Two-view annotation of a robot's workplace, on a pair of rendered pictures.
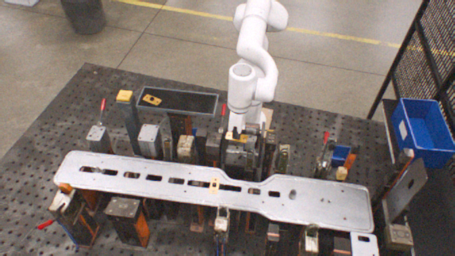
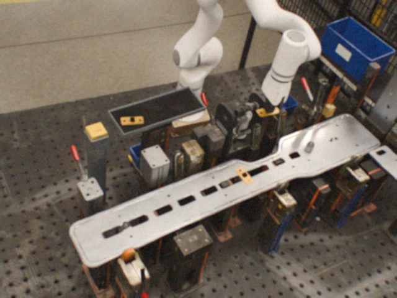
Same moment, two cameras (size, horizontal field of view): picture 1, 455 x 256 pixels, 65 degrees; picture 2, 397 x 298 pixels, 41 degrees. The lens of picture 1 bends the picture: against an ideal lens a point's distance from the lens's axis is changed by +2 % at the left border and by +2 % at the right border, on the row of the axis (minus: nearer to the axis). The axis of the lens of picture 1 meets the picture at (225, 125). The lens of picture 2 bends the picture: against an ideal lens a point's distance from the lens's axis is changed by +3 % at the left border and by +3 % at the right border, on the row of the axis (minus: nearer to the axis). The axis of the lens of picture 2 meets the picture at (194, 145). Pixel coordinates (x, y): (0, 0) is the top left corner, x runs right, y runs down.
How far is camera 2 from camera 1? 1.20 m
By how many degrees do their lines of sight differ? 31
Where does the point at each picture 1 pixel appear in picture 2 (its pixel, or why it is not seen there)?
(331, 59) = (147, 19)
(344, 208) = (349, 137)
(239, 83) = (301, 49)
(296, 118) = (214, 89)
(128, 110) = (104, 147)
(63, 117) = not seen: outside the picture
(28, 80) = not seen: outside the picture
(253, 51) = (282, 17)
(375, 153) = (301, 90)
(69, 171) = (95, 245)
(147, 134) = (157, 158)
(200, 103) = (182, 102)
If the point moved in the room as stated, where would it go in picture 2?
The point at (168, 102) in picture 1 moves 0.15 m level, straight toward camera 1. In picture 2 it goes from (151, 115) to (180, 136)
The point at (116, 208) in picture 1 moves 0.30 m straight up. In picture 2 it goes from (189, 244) to (201, 193)
